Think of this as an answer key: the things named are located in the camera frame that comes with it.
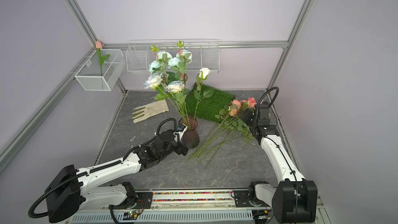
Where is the dark glass vase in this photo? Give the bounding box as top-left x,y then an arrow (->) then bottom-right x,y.
179,116 -> 200,149

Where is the small peach rose spray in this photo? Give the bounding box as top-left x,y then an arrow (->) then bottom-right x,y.
200,97 -> 257,152

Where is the peach peony bunch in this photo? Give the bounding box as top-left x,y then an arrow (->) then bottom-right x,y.
188,120 -> 255,163

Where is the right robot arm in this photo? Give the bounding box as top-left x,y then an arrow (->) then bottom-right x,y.
241,102 -> 318,224

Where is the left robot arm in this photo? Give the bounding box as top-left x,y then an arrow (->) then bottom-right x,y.
40,123 -> 188,223

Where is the beige garden glove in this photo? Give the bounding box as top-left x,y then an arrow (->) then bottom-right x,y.
132,100 -> 169,123

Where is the green artificial grass mat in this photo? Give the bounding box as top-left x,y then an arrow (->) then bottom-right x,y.
186,84 -> 235,122

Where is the white blue rose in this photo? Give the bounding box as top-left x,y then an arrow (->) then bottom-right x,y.
167,80 -> 185,93

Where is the white rose stem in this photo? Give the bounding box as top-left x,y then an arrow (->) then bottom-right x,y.
144,73 -> 163,89

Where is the cream rosebud stem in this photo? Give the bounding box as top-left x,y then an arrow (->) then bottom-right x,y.
193,67 -> 215,119

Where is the pale blue rose spray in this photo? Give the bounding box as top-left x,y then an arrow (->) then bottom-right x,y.
148,40 -> 193,84

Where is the pink tulip stem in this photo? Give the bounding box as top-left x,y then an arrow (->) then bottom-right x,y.
95,40 -> 110,76

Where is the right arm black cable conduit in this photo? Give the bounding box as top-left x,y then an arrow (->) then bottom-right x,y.
253,86 -> 280,125

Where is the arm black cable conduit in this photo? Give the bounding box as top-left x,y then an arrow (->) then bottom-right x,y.
27,117 -> 178,219
253,86 -> 280,125

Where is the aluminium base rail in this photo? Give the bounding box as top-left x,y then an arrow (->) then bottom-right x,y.
55,188 -> 332,224

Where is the white wire wall rack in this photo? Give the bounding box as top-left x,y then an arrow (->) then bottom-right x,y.
126,39 -> 220,73

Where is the white mesh wall basket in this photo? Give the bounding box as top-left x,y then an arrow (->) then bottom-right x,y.
75,49 -> 126,91

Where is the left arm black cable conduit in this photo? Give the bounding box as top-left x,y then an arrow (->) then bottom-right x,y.
27,117 -> 178,219

